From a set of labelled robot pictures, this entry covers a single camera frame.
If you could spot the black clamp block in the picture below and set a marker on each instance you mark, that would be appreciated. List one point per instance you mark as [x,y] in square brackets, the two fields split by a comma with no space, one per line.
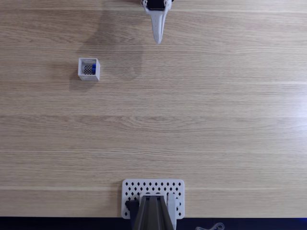
[131,206]

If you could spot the white upright bracket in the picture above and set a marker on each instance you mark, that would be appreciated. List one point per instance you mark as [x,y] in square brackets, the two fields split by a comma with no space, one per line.
[171,203]

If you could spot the small white lattice crate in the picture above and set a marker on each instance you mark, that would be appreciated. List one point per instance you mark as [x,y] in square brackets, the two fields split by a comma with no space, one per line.
[88,77]

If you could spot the grey camera stand pole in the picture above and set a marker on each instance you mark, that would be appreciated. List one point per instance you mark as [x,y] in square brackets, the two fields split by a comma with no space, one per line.
[153,213]

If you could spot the white perforated base plate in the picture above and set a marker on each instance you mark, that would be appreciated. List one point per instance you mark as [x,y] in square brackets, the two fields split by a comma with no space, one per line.
[182,198]

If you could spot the blue clothes peg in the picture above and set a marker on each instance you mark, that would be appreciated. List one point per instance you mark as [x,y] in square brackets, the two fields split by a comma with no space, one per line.
[94,68]

